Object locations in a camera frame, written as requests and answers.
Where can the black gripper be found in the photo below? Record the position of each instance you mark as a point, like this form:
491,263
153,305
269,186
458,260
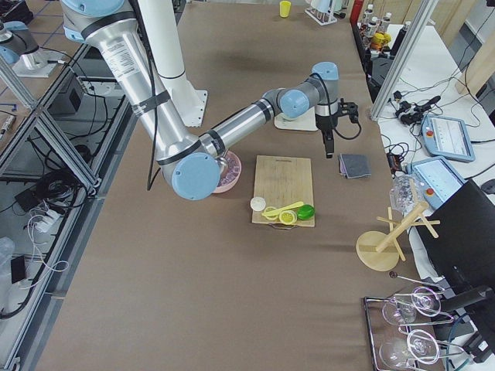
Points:
324,124

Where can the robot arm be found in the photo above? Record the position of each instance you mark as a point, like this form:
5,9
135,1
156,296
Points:
140,44

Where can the large pink ice bowl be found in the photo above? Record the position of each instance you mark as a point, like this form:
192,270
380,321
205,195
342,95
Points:
229,179

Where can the cream serving tray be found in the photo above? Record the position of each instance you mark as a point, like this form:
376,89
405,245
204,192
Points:
304,122

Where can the grey folded cloth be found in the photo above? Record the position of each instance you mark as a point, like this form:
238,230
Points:
354,166

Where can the bamboo cutting board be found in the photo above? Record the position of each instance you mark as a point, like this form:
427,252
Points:
281,181

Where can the green lime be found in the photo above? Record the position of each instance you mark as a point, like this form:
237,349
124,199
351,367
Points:
305,212

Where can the yellow plastic knife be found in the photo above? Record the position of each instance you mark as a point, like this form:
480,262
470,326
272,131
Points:
291,206

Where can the lemon slice lower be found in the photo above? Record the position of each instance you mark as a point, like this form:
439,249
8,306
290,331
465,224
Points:
270,213

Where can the blue teach pendant far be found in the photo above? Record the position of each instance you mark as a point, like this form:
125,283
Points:
447,137

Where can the blue teach pendant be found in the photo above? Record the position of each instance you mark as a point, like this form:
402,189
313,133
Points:
447,137
438,179

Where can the blue teach pendant near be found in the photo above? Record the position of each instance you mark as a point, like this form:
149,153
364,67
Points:
438,179

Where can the wooden mug tree stand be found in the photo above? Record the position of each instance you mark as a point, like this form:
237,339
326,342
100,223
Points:
381,251

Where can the yellow plastic cup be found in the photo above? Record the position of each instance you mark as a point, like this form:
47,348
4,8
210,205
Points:
284,8

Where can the black monitor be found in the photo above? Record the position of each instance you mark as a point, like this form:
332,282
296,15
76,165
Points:
464,251

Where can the wine glass far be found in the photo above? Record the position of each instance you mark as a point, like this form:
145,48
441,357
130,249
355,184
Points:
404,308

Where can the wine glass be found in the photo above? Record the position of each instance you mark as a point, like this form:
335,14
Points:
418,347
404,308

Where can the wine glass near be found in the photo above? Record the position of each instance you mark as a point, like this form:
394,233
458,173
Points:
418,347

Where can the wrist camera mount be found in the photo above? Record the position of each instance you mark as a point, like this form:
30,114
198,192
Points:
349,109

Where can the white wire cup rack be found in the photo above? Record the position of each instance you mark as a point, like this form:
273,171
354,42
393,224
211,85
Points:
325,12

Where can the aluminium frame post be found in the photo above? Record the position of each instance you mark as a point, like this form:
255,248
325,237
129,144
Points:
408,45

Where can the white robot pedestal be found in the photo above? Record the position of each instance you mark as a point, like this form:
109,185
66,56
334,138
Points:
161,28

